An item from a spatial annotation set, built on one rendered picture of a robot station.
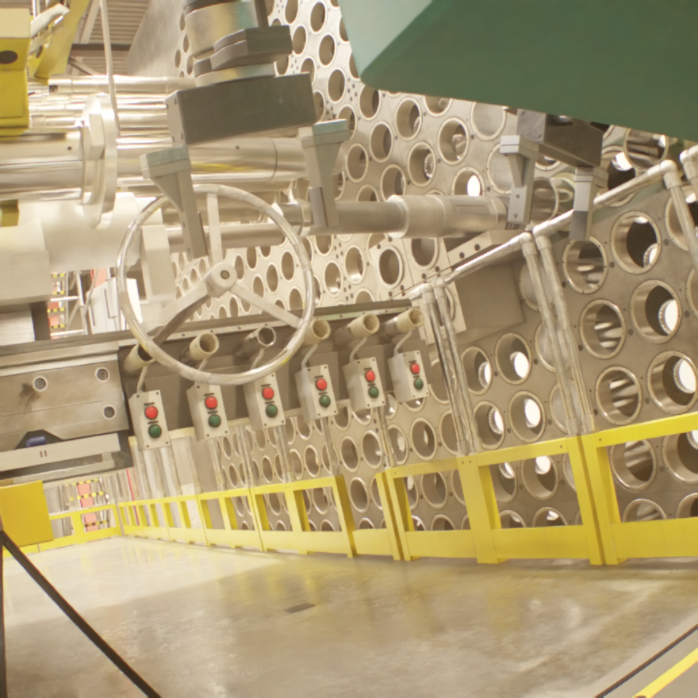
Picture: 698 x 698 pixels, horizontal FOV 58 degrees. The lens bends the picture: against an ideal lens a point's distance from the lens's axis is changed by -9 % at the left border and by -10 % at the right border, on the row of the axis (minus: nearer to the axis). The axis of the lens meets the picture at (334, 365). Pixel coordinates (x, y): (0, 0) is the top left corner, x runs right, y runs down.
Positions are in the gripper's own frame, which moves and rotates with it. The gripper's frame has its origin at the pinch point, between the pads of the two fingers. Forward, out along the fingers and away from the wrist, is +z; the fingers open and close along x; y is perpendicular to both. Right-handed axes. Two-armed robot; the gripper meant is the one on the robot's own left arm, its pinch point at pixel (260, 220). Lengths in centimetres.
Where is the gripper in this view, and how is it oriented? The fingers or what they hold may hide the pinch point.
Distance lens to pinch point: 66.1
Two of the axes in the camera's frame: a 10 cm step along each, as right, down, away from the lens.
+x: -8.7, 2.8, -4.0
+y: -4.6, -2.0, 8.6
